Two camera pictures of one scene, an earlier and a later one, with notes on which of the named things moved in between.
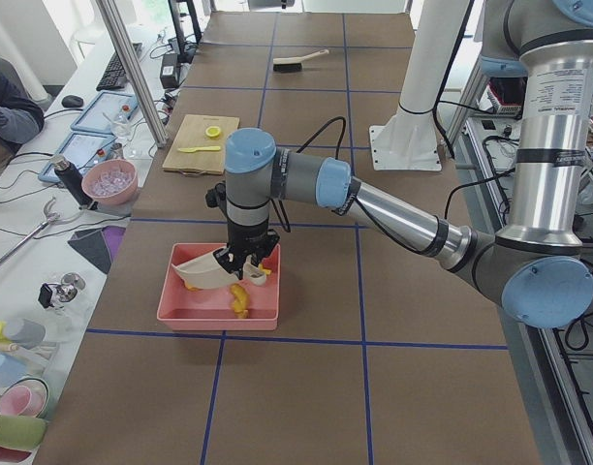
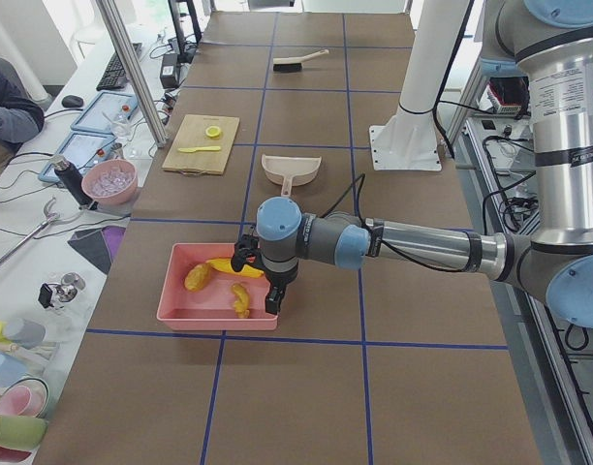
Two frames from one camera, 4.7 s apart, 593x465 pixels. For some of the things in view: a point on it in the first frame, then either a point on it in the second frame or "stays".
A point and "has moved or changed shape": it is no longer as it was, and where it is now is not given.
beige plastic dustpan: (204, 271) has moved or changed shape
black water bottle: (72, 181) stays
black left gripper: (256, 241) to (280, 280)
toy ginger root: (241, 301) stays
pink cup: (25, 396) stays
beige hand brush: (294, 63) stays
